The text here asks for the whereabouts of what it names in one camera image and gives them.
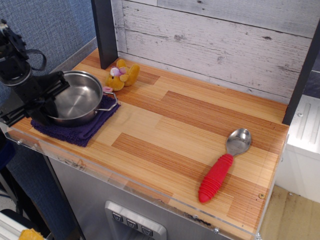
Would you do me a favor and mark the white appliance at right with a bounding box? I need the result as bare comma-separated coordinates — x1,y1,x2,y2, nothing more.
275,95,320,202

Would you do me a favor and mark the dark right vertical post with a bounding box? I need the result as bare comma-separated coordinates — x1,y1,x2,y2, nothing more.
282,22,320,125

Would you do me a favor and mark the stainless steel two-handled pan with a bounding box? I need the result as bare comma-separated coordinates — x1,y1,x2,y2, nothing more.
48,70,118,127

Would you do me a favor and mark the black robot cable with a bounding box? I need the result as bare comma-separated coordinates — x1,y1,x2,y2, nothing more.
24,49,48,71

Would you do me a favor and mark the clear acrylic front guard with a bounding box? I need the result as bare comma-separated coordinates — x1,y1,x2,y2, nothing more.
0,124,262,240

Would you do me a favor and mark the yellow object bottom left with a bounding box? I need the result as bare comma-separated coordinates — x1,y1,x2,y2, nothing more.
18,228,45,240

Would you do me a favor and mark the dark vertical post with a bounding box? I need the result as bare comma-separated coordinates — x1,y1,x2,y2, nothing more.
91,0,118,70
282,22,320,125

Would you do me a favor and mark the silver dispenser button panel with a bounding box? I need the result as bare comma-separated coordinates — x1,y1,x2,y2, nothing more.
104,200,167,240

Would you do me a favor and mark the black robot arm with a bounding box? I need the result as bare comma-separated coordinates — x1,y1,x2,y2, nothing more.
0,19,70,127

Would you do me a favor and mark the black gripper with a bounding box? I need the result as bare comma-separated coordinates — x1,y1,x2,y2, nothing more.
0,70,70,127

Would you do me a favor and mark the yellow plush toy animal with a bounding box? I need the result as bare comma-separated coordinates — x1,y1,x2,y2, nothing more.
102,59,140,92

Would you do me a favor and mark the stainless steel cabinet front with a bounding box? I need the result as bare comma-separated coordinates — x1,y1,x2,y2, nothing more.
49,158,227,240

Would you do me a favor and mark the red-handled metal spoon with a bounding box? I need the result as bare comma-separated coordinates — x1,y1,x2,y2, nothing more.
198,128,252,203

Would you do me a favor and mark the dark left vertical post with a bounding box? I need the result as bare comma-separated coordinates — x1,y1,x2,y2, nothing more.
91,0,118,70

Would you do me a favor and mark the folded purple cloth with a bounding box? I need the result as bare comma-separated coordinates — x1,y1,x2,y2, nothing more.
30,103,120,147

